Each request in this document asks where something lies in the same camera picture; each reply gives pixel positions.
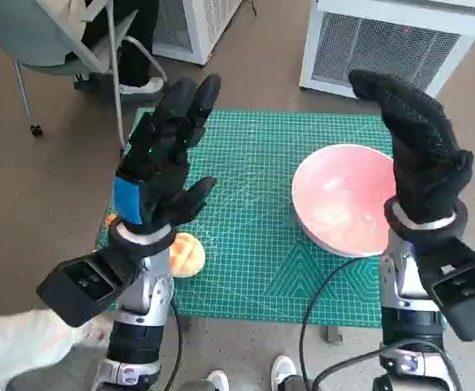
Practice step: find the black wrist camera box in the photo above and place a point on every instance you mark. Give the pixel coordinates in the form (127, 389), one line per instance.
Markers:
(465, 293)
(78, 285)

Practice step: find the white machine with narrow mesh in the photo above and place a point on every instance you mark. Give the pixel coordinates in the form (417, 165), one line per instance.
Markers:
(204, 24)

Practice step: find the long orange toy bread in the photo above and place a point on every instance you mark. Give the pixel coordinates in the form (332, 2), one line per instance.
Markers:
(111, 220)

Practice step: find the standing person's feet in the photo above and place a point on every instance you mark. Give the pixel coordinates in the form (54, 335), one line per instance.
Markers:
(282, 366)

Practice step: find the green cutting mat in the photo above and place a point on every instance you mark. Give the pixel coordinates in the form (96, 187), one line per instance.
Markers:
(253, 163)

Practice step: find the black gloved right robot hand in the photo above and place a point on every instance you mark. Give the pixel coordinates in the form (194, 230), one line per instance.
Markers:
(420, 163)

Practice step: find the grey metal table bracket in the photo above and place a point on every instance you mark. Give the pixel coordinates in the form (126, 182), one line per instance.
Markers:
(185, 324)
(333, 334)

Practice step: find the grey-green office chair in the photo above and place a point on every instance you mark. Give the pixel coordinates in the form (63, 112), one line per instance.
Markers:
(37, 40)

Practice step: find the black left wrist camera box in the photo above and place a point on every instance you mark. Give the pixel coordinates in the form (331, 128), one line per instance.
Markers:
(78, 285)

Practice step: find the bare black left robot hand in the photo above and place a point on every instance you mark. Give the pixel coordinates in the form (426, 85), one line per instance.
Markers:
(159, 163)

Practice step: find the seated person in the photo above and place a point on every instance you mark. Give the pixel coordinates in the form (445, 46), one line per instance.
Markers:
(133, 53)

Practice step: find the white machine with wide mesh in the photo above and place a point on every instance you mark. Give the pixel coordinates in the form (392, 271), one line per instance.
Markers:
(383, 45)

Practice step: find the pink bowl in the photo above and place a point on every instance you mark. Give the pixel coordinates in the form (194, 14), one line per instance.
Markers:
(335, 195)

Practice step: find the round toy bread bun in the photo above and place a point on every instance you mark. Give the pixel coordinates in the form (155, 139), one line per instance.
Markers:
(188, 256)

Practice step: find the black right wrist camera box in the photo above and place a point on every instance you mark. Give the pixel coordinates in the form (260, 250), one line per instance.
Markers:
(465, 293)

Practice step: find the person's pale sleeve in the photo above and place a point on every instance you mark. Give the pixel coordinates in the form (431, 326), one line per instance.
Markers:
(17, 342)

